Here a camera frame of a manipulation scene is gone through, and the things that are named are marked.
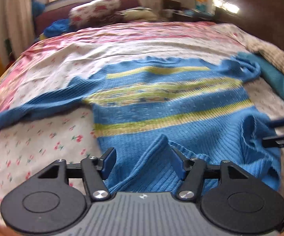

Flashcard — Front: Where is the blue striped knit sweater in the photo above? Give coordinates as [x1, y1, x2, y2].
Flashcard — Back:
[0, 56, 281, 193]

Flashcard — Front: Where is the dark wooden headboard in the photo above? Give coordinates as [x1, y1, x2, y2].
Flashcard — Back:
[215, 0, 284, 51]

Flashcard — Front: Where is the beige left curtain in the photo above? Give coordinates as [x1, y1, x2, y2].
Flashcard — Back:
[5, 0, 34, 58]

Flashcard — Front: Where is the blue cloth by pillow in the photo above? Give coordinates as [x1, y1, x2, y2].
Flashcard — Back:
[39, 19, 75, 40]

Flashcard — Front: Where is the cream pillow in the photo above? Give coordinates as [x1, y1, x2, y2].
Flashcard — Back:
[120, 6, 158, 22]

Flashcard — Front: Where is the dark bedside table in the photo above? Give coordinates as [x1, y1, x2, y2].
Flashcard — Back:
[162, 0, 214, 22]

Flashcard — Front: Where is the red floral pillow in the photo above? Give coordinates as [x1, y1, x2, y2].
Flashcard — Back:
[68, 0, 121, 29]

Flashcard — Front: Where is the beige plaid blanket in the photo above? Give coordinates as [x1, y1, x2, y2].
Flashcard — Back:
[213, 23, 284, 74]

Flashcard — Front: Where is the teal folded garment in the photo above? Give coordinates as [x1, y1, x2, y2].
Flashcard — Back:
[236, 52, 284, 101]

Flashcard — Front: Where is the pink floral bed sheet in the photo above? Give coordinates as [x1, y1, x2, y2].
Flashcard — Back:
[0, 22, 284, 224]

